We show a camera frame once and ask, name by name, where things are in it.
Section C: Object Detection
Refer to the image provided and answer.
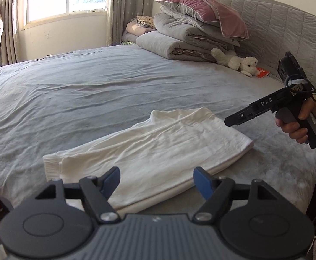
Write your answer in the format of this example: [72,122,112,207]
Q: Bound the pink pillow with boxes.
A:
[155,0,250,40]

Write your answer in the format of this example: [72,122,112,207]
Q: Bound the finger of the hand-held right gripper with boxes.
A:
[224,107,256,127]

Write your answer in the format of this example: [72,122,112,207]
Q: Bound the red book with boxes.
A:
[255,67,271,78]

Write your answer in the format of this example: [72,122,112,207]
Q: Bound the white plush dog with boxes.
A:
[211,47,259,77]

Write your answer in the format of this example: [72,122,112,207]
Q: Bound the bed with grey sheet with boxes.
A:
[0,45,316,260]

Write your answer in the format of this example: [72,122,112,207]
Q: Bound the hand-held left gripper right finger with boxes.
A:
[193,166,291,224]

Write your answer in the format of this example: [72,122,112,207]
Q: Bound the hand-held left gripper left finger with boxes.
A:
[23,166,121,223]

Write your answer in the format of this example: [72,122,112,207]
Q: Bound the patterned folded cloth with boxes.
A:
[136,15,156,29]

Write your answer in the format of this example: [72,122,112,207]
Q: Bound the white pants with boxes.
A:
[43,107,254,214]

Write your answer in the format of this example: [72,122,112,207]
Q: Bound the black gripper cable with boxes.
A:
[284,77,316,239]

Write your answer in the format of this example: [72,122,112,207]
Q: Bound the grey quilted headboard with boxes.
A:
[209,0,316,101]

